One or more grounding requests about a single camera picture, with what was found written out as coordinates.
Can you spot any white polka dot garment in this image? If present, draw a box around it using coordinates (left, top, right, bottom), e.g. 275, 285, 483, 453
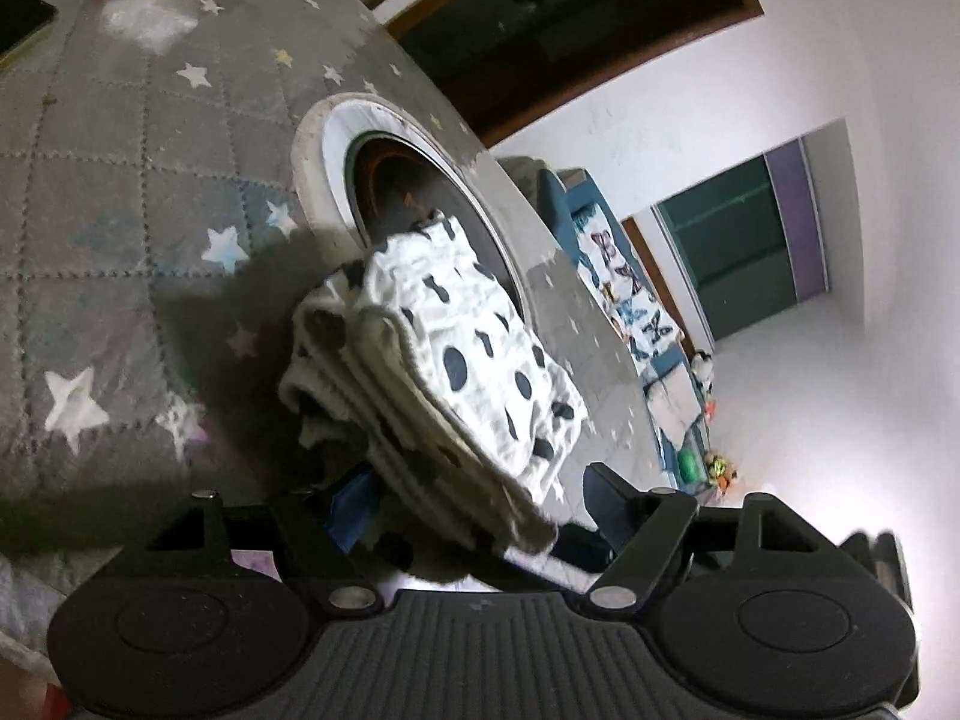
279, 214, 591, 554

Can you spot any brown wooden door frame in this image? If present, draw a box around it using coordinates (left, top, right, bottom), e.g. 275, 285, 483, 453
382, 0, 766, 149

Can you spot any green window with purple blind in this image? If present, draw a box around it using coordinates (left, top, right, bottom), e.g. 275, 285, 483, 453
651, 136, 835, 344

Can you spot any black tablet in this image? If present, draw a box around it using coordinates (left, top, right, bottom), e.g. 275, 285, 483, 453
0, 0, 59, 70

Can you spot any blue sofa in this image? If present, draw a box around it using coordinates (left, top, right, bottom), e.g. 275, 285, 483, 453
496, 154, 722, 497

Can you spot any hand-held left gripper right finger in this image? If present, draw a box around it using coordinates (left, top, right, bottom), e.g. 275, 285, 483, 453
504, 463, 835, 614

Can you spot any colourful small toy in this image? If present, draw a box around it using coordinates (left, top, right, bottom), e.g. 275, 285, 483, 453
705, 450, 741, 494

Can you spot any white round table opening ring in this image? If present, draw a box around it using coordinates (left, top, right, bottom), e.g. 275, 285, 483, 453
291, 92, 562, 316

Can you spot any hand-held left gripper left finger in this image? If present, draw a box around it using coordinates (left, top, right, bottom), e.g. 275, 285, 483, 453
146, 465, 392, 614

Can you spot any printed cloth on sofa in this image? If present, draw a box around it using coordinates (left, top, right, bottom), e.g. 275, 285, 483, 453
587, 229, 689, 362

